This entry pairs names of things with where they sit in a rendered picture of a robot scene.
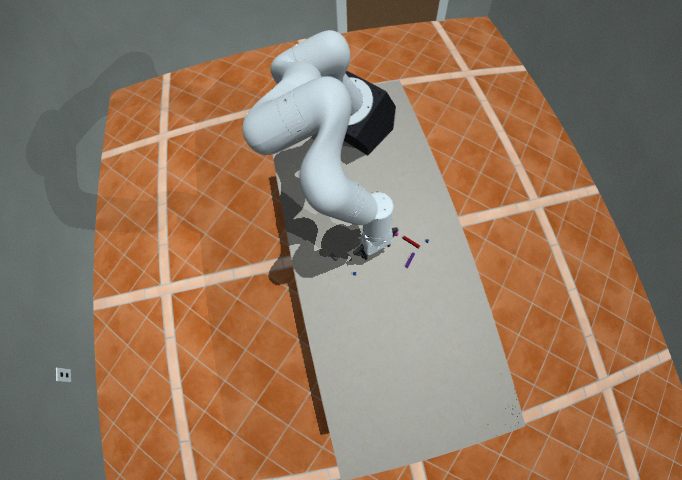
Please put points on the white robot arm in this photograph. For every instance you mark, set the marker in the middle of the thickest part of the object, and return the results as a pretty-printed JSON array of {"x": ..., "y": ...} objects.
[{"x": 321, "y": 106}]

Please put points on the red rod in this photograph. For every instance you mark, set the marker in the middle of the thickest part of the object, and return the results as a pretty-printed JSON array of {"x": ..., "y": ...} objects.
[{"x": 411, "y": 242}]

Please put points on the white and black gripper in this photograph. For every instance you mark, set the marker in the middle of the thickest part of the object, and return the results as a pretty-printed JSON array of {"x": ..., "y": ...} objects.
[{"x": 368, "y": 247}]

